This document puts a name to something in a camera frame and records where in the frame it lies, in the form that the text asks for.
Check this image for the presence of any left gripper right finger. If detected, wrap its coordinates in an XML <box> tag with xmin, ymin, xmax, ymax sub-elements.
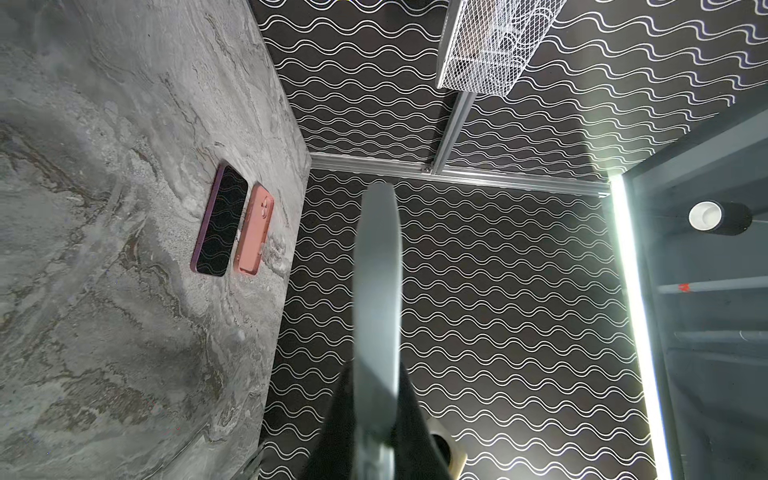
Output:
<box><xmin>392</xmin><ymin>364</ymin><xmax>451</xmax><ymax>480</ymax></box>

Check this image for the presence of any black smartphone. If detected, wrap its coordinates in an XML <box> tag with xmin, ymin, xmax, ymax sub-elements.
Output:
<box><xmin>190</xmin><ymin>161</ymin><xmax>248</xmax><ymax>277</ymax></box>

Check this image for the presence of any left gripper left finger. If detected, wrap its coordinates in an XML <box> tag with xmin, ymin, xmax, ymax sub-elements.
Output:
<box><xmin>300</xmin><ymin>362</ymin><xmax>356</xmax><ymax>480</ymax></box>

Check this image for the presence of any pink phone case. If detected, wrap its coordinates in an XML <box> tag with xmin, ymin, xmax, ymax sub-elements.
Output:
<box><xmin>234</xmin><ymin>183</ymin><xmax>275</xmax><ymax>276</ymax></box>

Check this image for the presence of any white wire basket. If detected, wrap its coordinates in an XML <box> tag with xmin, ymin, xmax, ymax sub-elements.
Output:
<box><xmin>436</xmin><ymin>0</ymin><xmax>566</xmax><ymax>97</ymax></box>

